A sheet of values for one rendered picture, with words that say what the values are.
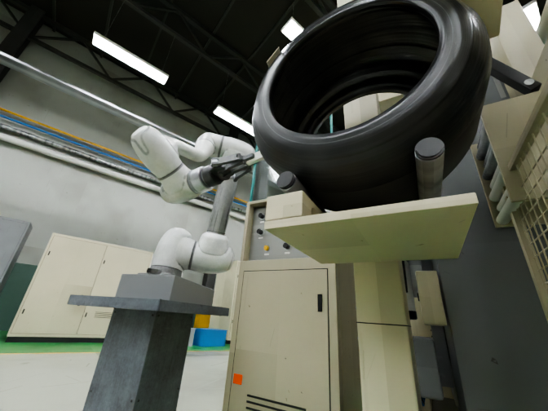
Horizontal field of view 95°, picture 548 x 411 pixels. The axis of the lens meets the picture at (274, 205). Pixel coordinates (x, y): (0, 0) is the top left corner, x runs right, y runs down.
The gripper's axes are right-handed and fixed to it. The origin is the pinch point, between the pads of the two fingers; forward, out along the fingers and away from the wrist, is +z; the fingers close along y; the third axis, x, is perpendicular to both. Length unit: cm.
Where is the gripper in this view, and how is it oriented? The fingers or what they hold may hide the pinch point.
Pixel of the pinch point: (256, 157)
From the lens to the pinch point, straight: 82.4
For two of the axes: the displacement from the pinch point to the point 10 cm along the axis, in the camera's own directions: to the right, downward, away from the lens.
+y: 4.9, 3.9, 7.8
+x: 0.5, 8.8, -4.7
